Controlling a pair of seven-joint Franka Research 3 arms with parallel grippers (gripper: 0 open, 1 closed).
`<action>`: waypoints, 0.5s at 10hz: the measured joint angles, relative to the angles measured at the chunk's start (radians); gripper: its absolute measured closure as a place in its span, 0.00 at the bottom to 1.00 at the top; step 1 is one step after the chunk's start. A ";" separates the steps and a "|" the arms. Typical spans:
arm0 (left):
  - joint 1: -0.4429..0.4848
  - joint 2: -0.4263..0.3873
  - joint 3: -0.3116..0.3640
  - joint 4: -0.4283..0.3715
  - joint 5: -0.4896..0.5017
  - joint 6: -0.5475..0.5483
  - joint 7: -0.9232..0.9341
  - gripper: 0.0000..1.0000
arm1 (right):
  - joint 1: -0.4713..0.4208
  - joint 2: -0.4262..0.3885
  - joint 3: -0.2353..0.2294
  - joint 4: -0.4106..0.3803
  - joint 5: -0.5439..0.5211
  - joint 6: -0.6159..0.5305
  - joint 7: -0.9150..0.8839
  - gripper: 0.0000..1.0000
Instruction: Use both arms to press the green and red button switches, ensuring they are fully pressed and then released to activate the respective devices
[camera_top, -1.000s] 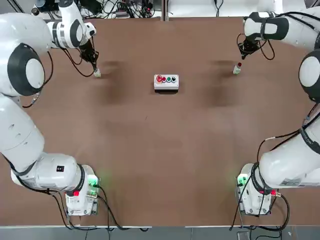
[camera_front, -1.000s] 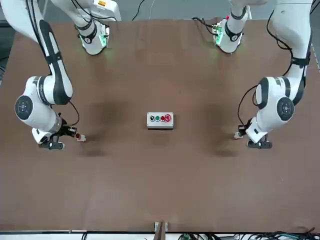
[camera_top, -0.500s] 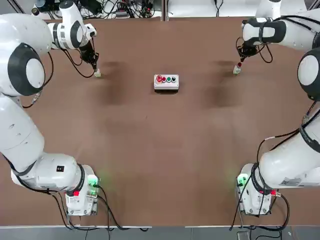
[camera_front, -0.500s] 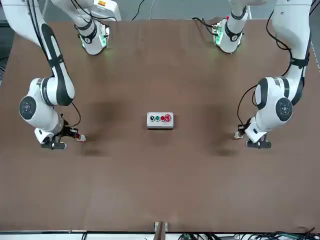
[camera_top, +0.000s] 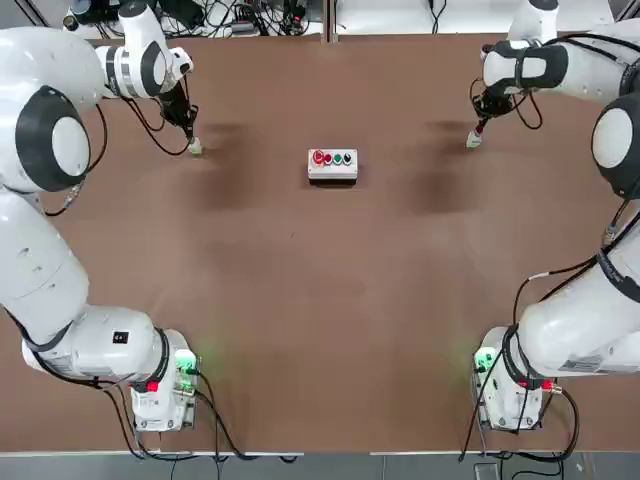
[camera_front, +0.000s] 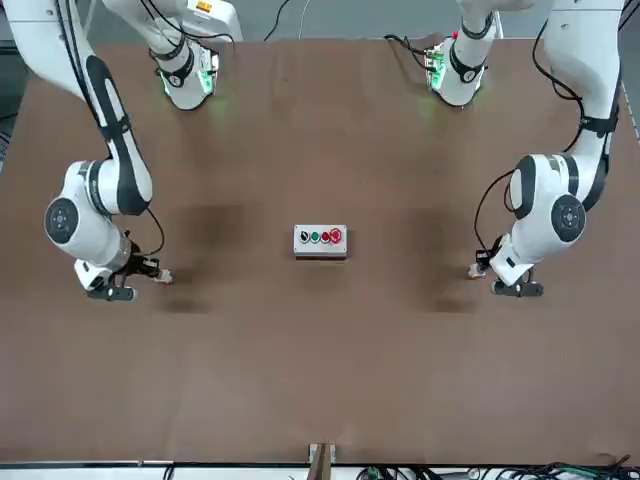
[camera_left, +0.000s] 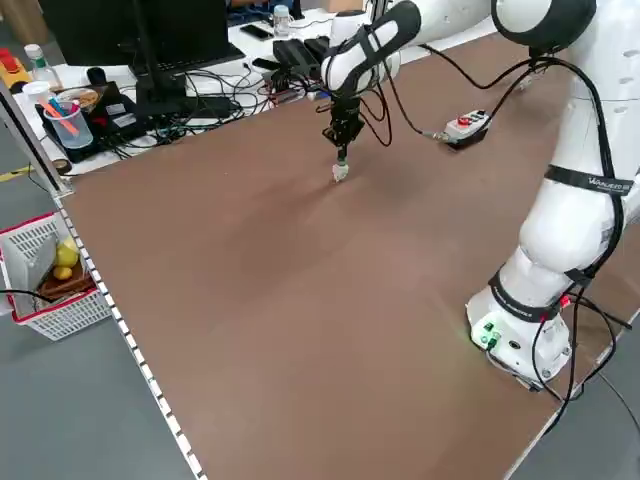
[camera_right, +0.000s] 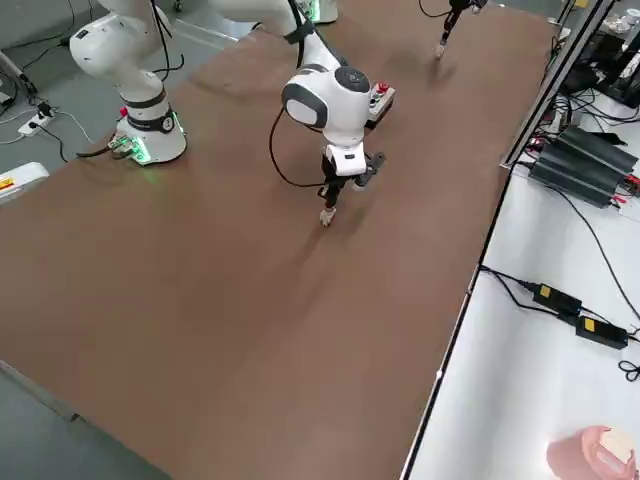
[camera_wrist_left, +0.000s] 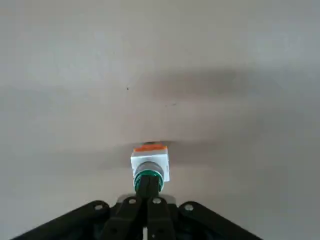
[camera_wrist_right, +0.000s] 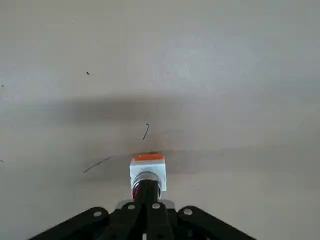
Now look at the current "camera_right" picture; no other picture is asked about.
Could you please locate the grey control box with buttons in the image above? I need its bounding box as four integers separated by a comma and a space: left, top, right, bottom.
366, 80, 397, 133

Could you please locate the black bench device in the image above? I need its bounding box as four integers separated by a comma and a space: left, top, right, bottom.
594, 29, 640, 109

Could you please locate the black power supply unit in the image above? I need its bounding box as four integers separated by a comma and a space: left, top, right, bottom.
528, 125, 640, 210

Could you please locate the black power adapter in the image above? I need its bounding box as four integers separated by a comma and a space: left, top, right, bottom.
531, 282, 584, 317
573, 314, 629, 351

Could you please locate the white power strip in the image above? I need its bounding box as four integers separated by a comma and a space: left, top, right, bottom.
18, 112, 56, 138

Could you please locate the white box with yellow label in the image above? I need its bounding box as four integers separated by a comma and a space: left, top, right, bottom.
0, 160, 52, 208

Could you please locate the pink container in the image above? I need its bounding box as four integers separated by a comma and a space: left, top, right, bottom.
545, 424, 640, 480

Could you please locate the black arm gripper cable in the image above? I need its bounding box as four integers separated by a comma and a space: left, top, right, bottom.
418, 0, 454, 19
269, 0, 351, 190

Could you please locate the aluminium frame post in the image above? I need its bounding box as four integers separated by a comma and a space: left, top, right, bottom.
498, 0, 617, 170

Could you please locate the black adapter cable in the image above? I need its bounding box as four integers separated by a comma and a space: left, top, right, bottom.
478, 266, 561, 316

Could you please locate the black arm shoulder cable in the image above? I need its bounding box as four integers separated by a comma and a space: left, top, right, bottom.
148, 0, 186, 84

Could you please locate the black arm base cable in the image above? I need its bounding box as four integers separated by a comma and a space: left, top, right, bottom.
75, 141, 124, 161

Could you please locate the black power supply cable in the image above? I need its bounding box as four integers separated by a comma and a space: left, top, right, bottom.
547, 184, 640, 321

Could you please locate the black floor cable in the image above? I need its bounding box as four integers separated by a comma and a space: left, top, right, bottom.
29, 97, 70, 163

